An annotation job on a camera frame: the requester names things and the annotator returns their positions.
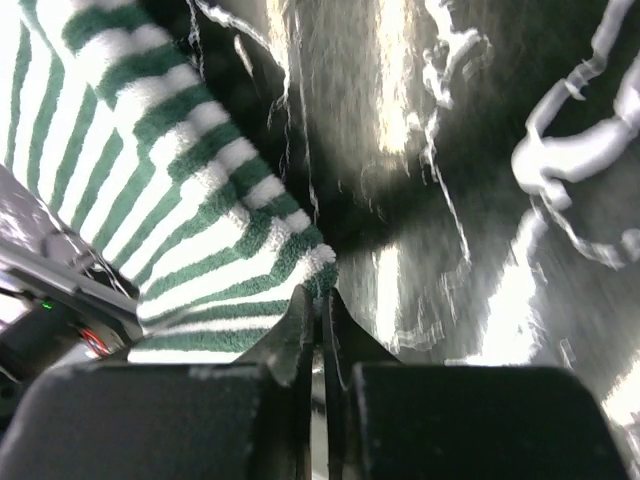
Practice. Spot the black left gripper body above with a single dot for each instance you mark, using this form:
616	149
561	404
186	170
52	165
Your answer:
56	293

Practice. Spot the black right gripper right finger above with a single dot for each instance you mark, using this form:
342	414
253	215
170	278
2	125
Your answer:
390	420

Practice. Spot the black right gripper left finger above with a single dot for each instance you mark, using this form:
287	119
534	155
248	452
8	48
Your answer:
249	419

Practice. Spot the green white striped towel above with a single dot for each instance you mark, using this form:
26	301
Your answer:
107	122

